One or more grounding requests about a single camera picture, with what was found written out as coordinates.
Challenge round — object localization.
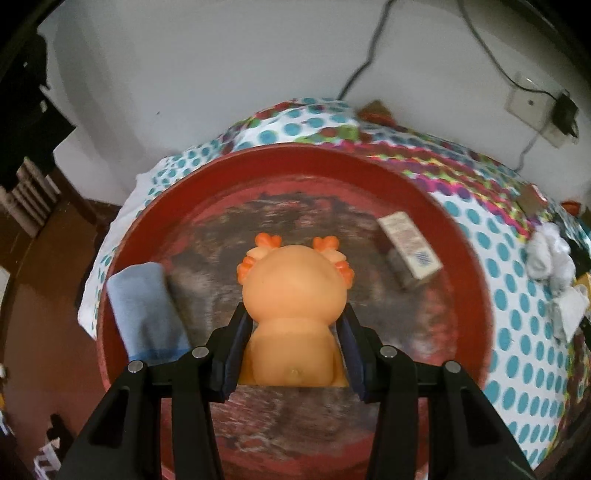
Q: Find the thick black cable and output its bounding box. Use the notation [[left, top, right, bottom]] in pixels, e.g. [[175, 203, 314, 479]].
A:
[[336, 0, 398, 101]]

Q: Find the wooden carved rail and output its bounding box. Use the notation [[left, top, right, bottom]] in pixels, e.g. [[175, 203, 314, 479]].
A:
[[0, 159, 61, 232]]

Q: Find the small black object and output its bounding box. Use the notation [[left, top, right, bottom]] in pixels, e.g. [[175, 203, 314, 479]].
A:
[[48, 413, 75, 457]]

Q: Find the black power adapter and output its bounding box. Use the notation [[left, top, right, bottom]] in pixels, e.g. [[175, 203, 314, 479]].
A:
[[553, 90, 580, 138]]

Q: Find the blue rolled sock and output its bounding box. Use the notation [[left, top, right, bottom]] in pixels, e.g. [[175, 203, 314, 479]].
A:
[[106, 261, 192, 363]]

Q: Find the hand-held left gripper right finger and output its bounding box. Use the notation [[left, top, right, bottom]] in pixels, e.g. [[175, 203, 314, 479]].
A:
[[339, 305, 539, 480]]

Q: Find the orange axolotl toy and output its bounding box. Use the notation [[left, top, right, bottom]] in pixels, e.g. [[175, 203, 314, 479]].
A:
[[236, 233, 355, 388]]

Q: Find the red round tray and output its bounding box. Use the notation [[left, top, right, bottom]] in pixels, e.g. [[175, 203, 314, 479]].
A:
[[95, 142, 496, 480]]

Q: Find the brown and white box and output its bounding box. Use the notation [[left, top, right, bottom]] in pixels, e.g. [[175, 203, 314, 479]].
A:
[[376, 211, 441, 291]]

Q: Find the white wall socket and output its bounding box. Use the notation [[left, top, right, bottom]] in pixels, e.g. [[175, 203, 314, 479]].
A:
[[504, 71, 580, 148]]

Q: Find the black furniture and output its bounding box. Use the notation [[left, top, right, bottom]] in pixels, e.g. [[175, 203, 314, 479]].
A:
[[0, 28, 77, 190]]

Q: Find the fluffy white sock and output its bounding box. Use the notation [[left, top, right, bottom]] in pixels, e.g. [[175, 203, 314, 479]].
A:
[[526, 225, 576, 291]]

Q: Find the thin black cable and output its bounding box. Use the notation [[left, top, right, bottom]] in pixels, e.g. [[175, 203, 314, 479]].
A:
[[459, 0, 566, 102]]

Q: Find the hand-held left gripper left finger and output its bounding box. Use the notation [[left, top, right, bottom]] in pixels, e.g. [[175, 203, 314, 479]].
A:
[[60, 302, 252, 480]]

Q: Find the polka dot tablecloth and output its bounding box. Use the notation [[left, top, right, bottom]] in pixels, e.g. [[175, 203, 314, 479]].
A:
[[76, 97, 591, 467]]

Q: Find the brown snack packet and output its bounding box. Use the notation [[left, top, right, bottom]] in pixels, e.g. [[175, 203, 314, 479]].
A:
[[359, 99, 395, 124]]

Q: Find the small brown box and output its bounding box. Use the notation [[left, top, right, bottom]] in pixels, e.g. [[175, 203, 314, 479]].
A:
[[517, 184, 549, 214]]

